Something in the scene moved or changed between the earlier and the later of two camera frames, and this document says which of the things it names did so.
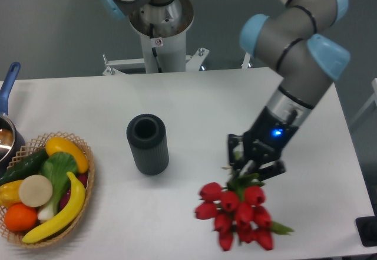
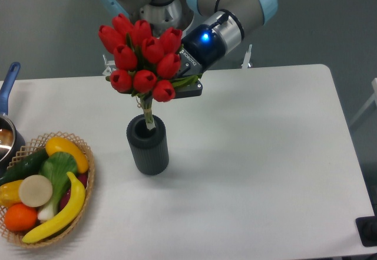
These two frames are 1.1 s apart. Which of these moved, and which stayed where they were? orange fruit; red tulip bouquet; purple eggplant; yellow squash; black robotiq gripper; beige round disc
Moved: red tulip bouquet; black robotiq gripper
Stayed: beige round disc; yellow squash; orange fruit; purple eggplant
